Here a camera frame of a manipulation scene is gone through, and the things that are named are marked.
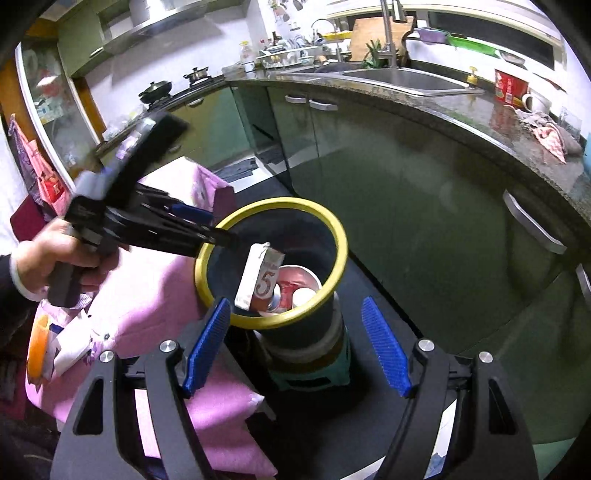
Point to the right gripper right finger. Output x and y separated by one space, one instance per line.
489 435

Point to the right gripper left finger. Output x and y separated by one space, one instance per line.
101 438

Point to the orange foam net sleeve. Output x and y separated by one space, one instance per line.
37 348

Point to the white milk carton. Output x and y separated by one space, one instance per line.
262 268

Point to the red soda can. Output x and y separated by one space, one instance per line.
282 298

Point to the red paper bucket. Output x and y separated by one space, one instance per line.
302 276

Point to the yellow rimmed trash bin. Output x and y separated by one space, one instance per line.
306 341

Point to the steel kitchen faucet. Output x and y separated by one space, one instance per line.
392 13

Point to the steel kitchen sink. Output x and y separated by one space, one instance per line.
413 82

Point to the person left hand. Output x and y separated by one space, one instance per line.
32 262

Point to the red patterned apron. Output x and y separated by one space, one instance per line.
44 185

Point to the dark red chair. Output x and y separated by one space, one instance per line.
28 220

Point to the white paper napkin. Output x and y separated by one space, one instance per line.
66 345

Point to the black wok with lid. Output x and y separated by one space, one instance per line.
155 91

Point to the small steel pot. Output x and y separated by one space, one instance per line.
196 75

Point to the steel range hood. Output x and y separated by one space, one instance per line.
150 18

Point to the white dish rack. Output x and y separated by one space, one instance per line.
279 57

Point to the pink checked dish cloth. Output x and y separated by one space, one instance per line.
554 138

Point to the wooden cutting board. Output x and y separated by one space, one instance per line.
371 29

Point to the white mug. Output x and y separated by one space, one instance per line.
536 102

